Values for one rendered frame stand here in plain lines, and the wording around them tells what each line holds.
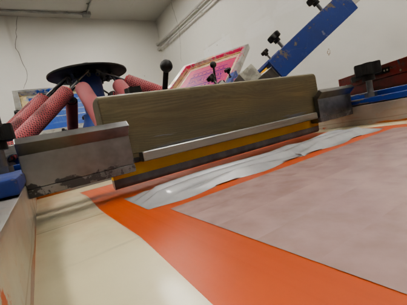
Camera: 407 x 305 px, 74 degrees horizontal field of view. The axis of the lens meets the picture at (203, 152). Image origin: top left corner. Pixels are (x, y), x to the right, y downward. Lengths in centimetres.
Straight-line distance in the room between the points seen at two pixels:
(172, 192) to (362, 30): 239
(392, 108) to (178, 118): 36
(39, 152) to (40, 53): 442
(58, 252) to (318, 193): 15
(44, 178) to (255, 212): 19
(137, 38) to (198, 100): 476
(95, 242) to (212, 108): 23
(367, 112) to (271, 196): 40
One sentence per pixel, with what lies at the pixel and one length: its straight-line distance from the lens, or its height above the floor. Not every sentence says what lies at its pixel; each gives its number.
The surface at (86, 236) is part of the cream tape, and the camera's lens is 19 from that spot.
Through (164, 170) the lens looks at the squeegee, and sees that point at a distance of 32.
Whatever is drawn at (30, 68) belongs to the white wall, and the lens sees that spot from 462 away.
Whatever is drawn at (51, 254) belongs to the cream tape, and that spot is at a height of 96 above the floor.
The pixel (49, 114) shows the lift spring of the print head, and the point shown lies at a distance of 96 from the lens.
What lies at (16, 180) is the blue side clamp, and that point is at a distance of 19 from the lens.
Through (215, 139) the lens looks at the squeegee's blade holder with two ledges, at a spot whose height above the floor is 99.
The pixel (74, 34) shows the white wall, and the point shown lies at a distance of 484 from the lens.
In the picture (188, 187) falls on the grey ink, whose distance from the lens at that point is 24.
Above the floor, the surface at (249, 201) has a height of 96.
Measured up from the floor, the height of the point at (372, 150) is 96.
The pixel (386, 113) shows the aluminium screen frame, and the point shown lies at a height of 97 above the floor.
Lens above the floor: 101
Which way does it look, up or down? 5 degrees down
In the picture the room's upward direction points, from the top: 12 degrees counter-clockwise
